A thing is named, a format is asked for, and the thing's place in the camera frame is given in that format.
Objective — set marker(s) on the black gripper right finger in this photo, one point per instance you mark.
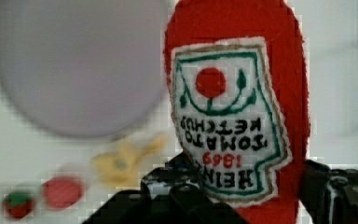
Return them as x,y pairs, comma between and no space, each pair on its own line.
330,196

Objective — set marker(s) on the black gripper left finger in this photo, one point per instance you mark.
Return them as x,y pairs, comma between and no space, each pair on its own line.
170,194

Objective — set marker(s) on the red plush ketchup bottle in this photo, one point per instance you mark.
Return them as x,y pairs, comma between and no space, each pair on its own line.
238,85

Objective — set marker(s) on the peeled banana toy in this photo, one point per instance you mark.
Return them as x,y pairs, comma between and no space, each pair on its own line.
119,168

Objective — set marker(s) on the light red strawberry toy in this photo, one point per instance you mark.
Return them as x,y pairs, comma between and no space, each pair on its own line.
62,192

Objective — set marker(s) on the grey round plate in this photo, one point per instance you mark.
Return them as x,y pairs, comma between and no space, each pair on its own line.
83,68

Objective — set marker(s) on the dark red strawberry toy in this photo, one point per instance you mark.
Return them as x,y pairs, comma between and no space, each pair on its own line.
18,204

